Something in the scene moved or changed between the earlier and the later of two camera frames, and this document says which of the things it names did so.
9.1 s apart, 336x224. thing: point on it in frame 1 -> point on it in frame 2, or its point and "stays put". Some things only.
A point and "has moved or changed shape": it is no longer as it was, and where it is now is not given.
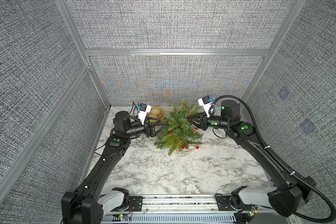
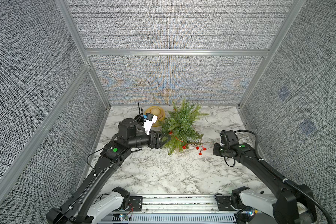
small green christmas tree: x=180 y=132 stays put
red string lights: x=183 y=147 has moved or changed shape
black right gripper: x=203 y=120 -> x=215 y=151
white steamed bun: x=155 y=111 stays put
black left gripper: x=149 y=128 -> x=156 y=144
